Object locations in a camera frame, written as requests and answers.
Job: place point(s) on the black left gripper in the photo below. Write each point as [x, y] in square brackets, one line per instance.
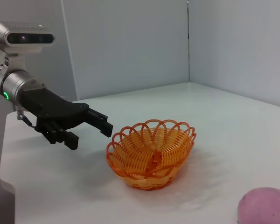
[53, 107]

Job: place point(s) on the orange plastic woven basket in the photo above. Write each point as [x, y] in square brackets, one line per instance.
[155, 159]

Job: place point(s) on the pink toy peach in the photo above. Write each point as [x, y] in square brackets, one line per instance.
[266, 207]

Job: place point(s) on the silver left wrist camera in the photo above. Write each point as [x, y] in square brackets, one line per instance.
[30, 38]

